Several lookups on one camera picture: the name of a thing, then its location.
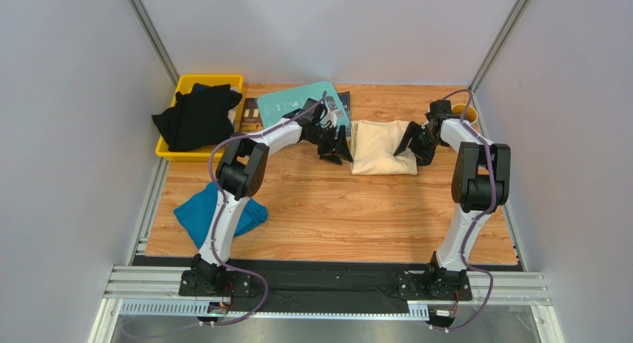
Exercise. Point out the white patterned mug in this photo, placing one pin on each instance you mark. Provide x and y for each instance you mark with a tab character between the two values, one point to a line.
467	111

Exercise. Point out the right aluminium frame post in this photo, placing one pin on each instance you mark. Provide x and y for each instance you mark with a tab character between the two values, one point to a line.
499	42

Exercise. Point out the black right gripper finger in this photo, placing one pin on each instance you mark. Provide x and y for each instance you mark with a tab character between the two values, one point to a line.
424	156
410	136

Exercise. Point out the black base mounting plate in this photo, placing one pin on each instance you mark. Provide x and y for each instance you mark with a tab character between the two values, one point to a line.
314	286

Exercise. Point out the dark Edward Tulane book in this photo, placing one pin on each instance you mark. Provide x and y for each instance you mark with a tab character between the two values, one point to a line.
251	120

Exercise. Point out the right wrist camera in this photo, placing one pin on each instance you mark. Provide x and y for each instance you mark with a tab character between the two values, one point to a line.
440	109

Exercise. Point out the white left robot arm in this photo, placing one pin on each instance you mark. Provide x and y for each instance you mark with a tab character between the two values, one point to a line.
226	207

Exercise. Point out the yellow plastic bin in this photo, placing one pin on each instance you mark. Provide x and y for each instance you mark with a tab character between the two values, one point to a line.
185	85

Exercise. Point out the left aluminium frame post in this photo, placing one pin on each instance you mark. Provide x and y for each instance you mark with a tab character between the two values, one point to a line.
145	20

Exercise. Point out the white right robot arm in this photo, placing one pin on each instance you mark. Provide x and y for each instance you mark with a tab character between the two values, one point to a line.
480	184

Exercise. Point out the aluminium frame post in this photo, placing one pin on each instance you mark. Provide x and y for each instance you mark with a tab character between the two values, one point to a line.
145	20
499	42

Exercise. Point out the blue t-shirt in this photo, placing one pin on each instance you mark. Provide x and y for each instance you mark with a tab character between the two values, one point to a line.
196	215

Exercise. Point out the cream t-shirt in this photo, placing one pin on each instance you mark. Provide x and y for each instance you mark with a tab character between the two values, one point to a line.
373	145

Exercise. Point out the teal folding board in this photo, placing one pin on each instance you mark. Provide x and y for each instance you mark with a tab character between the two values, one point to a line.
274	106

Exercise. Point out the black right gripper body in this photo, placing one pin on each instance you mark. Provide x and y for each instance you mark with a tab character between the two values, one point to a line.
419	140

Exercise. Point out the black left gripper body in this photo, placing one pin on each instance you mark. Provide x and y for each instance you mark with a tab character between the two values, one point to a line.
324	138

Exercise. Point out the aluminium front frame rail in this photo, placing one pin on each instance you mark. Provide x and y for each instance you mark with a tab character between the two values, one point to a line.
153	290

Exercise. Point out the dark blue book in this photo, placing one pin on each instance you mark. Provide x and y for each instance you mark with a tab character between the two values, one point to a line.
343	111

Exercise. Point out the black t-shirt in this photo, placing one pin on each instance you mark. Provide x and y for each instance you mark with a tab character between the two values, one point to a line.
199	118

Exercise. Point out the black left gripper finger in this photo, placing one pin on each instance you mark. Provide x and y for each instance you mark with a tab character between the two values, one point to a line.
342	149
331	155

